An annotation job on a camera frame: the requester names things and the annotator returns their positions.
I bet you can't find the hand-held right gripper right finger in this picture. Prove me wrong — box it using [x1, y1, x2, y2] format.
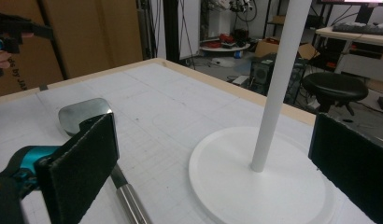
[308, 112, 383, 224]

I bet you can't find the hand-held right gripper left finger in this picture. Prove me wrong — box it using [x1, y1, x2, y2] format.
[11, 112, 121, 224]

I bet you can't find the steel spatula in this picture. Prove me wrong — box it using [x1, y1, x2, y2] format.
[58, 97, 154, 224]

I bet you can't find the printed brown cardboard box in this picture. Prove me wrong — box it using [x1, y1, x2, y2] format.
[0, 0, 65, 99]

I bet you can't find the plain brown cardboard panel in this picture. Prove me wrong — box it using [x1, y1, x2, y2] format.
[39, 0, 145, 79]

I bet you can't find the white round-base pole stand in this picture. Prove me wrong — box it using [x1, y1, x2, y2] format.
[189, 0, 335, 224]

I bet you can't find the black round stool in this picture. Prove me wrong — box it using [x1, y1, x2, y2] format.
[302, 72, 370, 117]

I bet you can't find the white desk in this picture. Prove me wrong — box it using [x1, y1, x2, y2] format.
[315, 25, 383, 76]

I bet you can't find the black computer tower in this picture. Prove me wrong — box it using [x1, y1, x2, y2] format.
[248, 59, 276, 95]

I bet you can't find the dark keyboard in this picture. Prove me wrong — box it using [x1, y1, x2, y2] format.
[332, 21, 383, 37]

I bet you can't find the open small cardboard box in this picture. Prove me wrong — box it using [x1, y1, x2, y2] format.
[254, 36, 320, 61]

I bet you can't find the white plastic bag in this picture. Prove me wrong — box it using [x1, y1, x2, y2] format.
[210, 57, 238, 69]

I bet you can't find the white round low platform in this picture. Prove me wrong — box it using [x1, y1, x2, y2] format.
[200, 42, 251, 53]

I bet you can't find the black upright post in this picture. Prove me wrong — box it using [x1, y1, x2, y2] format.
[163, 0, 182, 63]

